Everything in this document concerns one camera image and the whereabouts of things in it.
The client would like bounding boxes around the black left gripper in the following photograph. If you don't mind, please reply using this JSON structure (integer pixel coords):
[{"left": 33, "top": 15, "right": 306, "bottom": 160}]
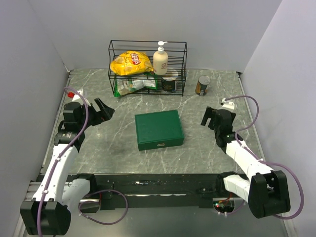
[{"left": 78, "top": 98, "right": 114, "bottom": 130}]

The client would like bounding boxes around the green jewelry box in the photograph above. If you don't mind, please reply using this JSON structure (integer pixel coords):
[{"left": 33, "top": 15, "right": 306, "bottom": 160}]
[{"left": 135, "top": 110, "right": 185, "bottom": 151}]

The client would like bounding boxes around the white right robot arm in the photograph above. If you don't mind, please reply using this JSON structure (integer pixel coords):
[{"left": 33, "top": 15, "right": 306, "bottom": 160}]
[{"left": 201, "top": 107, "right": 291, "bottom": 218}]

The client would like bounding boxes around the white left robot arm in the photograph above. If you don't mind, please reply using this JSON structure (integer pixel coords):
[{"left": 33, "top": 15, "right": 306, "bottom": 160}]
[{"left": 20, "top": 90, "right": 115, "bottom": 236}]

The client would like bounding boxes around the yellow food can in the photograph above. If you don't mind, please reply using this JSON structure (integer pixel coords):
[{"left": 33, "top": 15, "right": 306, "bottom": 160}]
[{"left": 195, "top": 75, "right": 211, "bottom": 96}]

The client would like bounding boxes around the green snack bag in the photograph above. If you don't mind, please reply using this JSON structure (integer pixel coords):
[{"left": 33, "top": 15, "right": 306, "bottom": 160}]
[{"left": 114, "top": 79, "right": 144, "bottom": 97}]

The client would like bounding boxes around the dark tin can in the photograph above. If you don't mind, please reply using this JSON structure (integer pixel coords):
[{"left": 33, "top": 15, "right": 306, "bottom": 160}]
[{"left": 161, "top": 77, "right": 177, "bottom": 92}]

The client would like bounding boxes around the small green snack packet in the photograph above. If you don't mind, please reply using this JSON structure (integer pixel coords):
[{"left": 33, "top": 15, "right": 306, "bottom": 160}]
[{"left": 142, "top": 73, "right": 157, "bottom": 90}]

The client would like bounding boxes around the yellow chips bag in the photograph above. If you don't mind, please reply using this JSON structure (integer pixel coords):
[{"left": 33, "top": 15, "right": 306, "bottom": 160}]
[{"left": 110, "top": 51, "right": 154, "bottom": 76}]

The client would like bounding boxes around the white bowl in rack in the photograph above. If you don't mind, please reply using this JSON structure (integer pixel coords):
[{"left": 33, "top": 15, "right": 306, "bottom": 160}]
[{"left": 163, "top": 68, "right": 179, "bottom": 80}]

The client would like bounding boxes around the cream lotion pump bottle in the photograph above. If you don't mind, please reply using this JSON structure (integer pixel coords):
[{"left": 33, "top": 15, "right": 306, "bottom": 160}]
[{"left": 153, "top": 41, "right": 168, "bottom": 76}]

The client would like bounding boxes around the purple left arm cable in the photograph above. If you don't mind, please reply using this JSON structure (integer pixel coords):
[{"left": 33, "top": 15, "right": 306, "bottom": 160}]
[{"left": 37, "top": 86, "right": 89, "bottom": 236}]

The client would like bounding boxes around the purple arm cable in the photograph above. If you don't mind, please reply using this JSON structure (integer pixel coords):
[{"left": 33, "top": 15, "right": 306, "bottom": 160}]
[
  {"left": 37, "top": 86, "right": 89, "bottom": 236},
  {"left": 221, "top": 95, "right": 305, "bottom": 220}
]

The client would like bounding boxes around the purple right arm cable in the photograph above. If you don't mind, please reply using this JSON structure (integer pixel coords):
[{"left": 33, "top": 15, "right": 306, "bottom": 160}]
[{"left": 221, "top": 95, "right": 305, "bottom": 220}]

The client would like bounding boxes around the black wire rack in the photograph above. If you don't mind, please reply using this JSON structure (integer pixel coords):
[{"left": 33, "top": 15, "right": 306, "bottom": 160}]
[{"left": 108, "top": 39, "right": 188, "bottom": 97}]

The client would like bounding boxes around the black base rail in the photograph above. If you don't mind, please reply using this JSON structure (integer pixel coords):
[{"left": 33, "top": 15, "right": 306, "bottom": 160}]
[{"left": 66, "top": 174, "right": 230, "bottom": 210}]

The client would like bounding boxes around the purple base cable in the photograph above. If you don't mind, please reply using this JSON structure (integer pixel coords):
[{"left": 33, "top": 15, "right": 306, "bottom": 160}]
[{"left": 78, "top": 189, "right": 129, "bottom": 226}]

